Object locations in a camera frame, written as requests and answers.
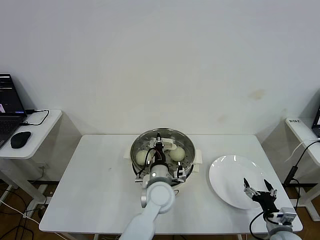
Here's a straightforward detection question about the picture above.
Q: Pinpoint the black computer mouse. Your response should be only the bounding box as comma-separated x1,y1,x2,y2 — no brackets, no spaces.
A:
9,130,32,149

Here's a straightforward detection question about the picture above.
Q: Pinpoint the white steamed baozi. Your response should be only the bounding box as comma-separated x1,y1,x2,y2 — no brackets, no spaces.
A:
169,146,186,162
135,150,148,166

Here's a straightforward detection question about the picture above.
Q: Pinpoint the black open laptop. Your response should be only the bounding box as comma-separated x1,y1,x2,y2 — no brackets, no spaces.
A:
311,101,320,138
0,73,28,148

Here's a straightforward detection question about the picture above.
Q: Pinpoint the stainless steel steamer basket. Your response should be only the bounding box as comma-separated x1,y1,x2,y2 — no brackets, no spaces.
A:
123,128,203,182

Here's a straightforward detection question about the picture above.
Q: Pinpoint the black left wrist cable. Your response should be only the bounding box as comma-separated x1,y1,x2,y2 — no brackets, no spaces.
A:
136,148,157,180

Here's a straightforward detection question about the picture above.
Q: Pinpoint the white floor cable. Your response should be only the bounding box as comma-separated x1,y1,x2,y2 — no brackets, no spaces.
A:
0,199,41,222

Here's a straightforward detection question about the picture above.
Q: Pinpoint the white side table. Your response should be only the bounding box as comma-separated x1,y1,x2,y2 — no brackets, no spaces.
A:
259,116,320,221
0,109,83,208

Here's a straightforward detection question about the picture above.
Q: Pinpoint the black cable with adapter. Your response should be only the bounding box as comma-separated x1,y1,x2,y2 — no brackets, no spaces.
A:
282,140,320,186

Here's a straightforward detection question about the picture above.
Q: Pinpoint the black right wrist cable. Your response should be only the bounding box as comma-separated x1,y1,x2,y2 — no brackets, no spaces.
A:
249,211,266,238

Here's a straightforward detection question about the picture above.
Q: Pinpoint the black laptop charger cable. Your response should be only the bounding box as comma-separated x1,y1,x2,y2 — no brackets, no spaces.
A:
21,109,50,127

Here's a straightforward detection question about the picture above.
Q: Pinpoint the cream electric cooking pot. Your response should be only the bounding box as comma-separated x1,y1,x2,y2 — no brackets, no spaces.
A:
131,163,201,198

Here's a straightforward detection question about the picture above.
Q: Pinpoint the white flat cable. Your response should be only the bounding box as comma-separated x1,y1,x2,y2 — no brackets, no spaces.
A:
284,138,320,163

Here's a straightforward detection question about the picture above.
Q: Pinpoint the white round plate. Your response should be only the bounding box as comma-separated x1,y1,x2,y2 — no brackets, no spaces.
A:
208,154,272,210

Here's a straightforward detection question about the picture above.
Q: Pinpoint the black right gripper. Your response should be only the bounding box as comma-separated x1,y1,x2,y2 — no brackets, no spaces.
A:
243,177,279,214

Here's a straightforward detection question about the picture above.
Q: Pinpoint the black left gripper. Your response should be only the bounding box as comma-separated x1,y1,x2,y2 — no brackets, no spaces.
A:
152,133,167,165

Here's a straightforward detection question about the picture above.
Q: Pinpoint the glass lid cream handle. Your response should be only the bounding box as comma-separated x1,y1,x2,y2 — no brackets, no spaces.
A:
129,127,196,183

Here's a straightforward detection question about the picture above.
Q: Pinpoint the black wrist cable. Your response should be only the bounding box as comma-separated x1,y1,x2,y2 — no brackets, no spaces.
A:
249,211,266,238
136,148,157,180

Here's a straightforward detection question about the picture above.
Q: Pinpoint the black floor cable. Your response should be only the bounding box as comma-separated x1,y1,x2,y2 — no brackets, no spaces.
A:
0,187,35,240

